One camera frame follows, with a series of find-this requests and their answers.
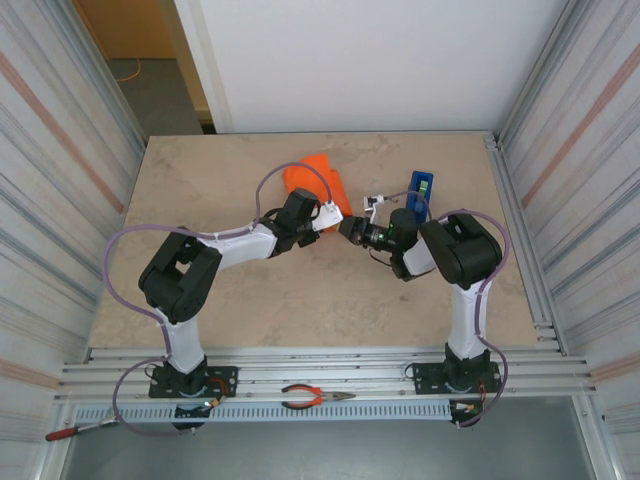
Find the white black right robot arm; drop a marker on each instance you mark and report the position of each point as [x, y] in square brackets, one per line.
[465, 255]

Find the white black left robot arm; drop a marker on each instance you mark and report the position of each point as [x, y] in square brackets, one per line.
[180, 285]

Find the blue tape dispenser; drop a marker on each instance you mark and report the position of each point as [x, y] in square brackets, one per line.
[414, 200]

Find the green tape roll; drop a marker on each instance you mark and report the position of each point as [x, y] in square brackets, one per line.
[423, 186]

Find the yellow power connector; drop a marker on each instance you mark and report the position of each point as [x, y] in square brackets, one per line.
[212, 402]
[471, 408]

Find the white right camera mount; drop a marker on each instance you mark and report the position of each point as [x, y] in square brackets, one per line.
[380, 199]

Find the aluminium rail frame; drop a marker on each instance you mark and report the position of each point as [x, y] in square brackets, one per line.
[325, 362]

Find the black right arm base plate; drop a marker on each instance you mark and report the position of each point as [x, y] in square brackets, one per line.
[430, 375]

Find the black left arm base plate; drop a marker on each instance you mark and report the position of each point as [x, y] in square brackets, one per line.
[225, 375]

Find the white door frame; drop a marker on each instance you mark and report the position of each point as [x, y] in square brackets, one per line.
[205, 65]

